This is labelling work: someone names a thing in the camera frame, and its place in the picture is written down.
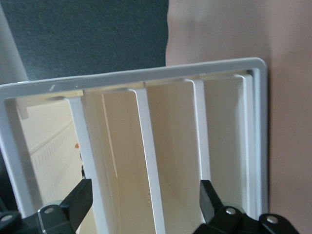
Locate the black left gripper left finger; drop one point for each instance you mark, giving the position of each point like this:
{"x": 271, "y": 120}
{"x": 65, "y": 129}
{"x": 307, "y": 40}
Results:
{"x": 73, "y": 209}

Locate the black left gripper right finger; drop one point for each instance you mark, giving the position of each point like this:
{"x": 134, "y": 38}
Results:
{"x": 214, "y": 217}

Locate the white drawer cabinet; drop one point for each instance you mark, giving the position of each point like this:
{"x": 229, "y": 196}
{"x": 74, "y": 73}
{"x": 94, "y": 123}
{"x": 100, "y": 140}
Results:
{"x": 146, "y": 75}

